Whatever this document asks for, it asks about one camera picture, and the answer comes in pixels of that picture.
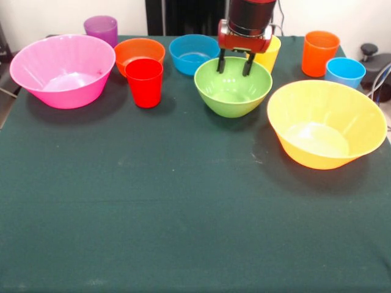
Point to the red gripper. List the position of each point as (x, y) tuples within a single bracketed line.
[(244, 42)]

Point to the green plastic bowl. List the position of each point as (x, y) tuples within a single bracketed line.
[(232, 107)]

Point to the yellow plastic cup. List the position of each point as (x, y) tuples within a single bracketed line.
[(273, 56)]

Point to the blue plastic bowl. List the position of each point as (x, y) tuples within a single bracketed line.
[(189, 45)]

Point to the orange plastic cup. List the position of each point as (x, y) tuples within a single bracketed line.
[(317, 58)]

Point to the red plastic cup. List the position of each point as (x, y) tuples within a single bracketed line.
[(143, 88)]

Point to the orange plastic bowl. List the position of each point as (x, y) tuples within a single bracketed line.
[(137, 49)]

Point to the yellow plastic bowl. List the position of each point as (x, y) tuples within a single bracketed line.
[(323, 107)]

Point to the blue plastic cup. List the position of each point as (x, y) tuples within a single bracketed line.
[(345, 74)]

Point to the purple plastic cup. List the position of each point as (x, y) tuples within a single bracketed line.
[(100, 29)]

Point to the dark green tablecloth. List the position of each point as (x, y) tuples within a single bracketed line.
[(183, 213)]

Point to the pink plastic bowl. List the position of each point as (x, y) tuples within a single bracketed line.
[(61, 61)]

